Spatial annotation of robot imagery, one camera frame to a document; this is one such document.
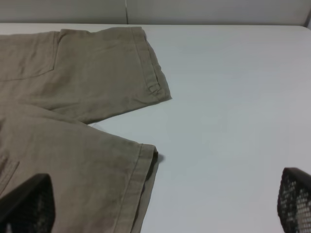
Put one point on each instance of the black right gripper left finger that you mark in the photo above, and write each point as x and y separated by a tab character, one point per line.
29	207

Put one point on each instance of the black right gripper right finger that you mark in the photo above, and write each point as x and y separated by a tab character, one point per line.
294	201

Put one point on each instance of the khaki shorts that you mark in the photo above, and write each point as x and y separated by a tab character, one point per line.
53	86

